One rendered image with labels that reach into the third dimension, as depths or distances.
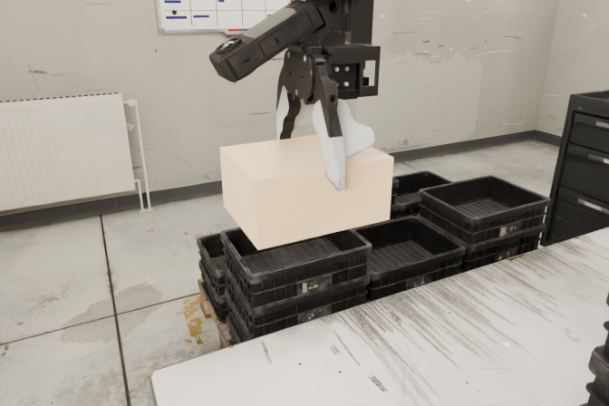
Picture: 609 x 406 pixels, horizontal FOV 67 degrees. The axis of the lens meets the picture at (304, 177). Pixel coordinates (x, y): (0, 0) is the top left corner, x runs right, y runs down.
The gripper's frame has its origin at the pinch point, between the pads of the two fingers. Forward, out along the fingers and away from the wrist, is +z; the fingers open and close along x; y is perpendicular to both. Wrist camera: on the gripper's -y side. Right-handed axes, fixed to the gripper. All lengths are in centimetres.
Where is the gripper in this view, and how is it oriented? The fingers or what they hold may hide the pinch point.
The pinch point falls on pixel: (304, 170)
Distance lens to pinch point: 52.3
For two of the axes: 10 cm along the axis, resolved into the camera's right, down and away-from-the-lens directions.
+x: -4.3, -3.2, 8.4
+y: 9.0, -1.5, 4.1
